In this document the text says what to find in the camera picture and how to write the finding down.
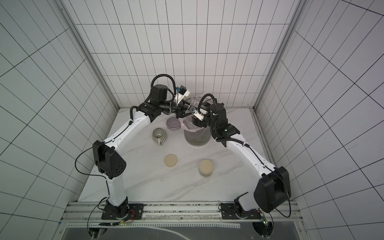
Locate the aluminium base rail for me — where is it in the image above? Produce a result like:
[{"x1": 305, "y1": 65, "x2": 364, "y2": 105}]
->
[{"x1": 61, "y1": 202, "x2": 304, "y2": 228}]

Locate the grey mesh waste bin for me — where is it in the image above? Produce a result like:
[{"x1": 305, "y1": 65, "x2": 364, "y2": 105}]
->
[{"x1": 184, "y1": 127, "x2": 212, "y2": 147}]

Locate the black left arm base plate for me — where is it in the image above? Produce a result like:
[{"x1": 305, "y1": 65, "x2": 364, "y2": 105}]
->
[{"x1": 101, "y1": 204, "x2": 144, "y2": 221}]

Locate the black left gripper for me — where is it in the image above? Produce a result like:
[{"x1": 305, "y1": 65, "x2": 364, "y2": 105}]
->
[{"x1": 161, "y1": 100, "x2": 198, "y2": 119}]

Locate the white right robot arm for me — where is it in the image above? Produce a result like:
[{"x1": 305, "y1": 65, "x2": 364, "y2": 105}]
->
[{"x1": 190, "y1": 94, "x2": 291, "y2": 213}]

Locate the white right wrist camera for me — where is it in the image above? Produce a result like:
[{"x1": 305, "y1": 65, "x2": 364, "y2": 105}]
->
[{"x1": 192, "y1": 108, "x2": 208, "y2": 121}]

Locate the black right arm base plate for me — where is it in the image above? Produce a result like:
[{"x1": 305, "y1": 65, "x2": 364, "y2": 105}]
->
[{"x1": 219, "y1": 203, "x2": 262, "y2": 220}]

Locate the purple round lid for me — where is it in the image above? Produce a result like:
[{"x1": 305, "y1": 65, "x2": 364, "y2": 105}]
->
[{"x1": 166, "y1": 117, "x2": 181, "y2": 131}]

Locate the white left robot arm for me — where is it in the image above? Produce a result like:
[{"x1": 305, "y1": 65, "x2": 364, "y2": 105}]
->
[{"x1": 92, "y1": 74, "x2": 190, "y2": 212}]

